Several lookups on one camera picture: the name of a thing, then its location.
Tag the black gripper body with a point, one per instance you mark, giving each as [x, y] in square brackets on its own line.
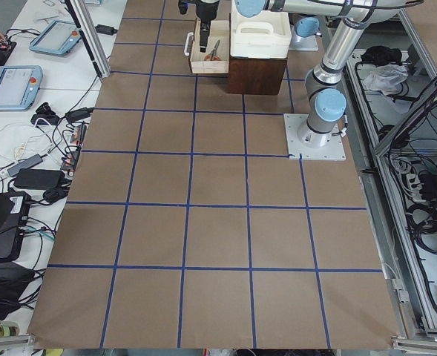
[207, 10]

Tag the black laptop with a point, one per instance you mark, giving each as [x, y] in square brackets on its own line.
[14, 212]

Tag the white plastic tray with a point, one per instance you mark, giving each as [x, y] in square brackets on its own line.
[257, 33]

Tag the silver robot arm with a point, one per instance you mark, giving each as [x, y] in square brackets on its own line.
[327, 104]
[306, 27]

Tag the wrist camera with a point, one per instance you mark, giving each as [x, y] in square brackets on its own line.
[183, 6]

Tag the blue teach pendant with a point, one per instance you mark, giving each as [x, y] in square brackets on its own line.
[57, 39]
[19, 86]

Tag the aluminium frame post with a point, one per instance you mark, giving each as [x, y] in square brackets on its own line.
[84, 23]

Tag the white drawer handle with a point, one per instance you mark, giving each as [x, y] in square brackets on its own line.
[189, 45]

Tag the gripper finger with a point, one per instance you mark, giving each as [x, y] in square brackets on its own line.
[206, 34]
[201, 36]

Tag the orange grey scissors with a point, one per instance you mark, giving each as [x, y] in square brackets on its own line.
[212, 56]

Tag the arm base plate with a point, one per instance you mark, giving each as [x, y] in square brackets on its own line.
[299, 43]
[305, 144]

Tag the blue teach pendant far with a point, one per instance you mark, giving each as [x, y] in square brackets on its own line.
[57, 39]

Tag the black power adapter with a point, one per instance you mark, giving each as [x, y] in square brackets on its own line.
[38, 179]

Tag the brown wooden drawer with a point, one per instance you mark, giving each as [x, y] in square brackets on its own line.
[220, 29]

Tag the brown wooden cabinet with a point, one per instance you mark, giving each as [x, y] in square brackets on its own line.
[255, 76]

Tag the blue teach pendant near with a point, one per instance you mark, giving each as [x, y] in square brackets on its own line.
[19, 86]

